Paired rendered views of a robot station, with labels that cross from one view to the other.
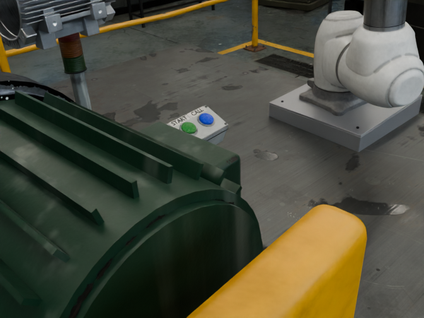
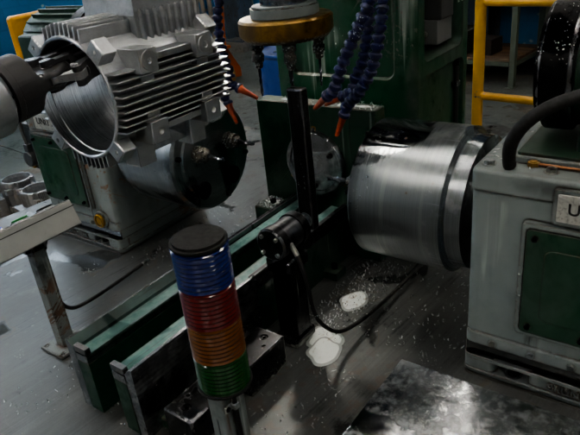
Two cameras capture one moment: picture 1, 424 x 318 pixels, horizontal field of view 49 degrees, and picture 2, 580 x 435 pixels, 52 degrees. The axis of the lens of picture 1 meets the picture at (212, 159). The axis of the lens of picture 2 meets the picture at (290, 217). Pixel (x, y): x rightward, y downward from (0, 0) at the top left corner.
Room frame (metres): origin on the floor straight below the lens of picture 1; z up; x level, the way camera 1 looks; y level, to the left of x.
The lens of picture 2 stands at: (1.82, 0.42, 1.49)
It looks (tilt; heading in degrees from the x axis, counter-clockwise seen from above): 26 degrees down; 174
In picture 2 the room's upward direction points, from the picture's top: 6 degrees counter-clockwise
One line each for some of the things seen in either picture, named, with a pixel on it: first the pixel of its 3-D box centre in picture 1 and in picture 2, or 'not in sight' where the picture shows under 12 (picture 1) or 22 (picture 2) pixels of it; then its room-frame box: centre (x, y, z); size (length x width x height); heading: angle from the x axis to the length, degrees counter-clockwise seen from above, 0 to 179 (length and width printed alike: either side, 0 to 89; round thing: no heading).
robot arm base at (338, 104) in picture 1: (334, 88); not in sight; (1.38, -0.40, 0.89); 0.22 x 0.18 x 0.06; 32
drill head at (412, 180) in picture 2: not in sight; (442, 195); (0.91, 0.78, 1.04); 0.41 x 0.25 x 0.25; 46
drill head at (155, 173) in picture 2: not in sight; (168, 147); (0.43, 0.29, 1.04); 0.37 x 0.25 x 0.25; 46
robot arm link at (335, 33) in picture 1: (342, 49); not in sight; (1.35, -0.41, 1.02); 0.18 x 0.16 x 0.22; 16
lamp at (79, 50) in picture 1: (70, 47); (216, 332); (1.27, 0.38, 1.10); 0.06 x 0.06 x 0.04
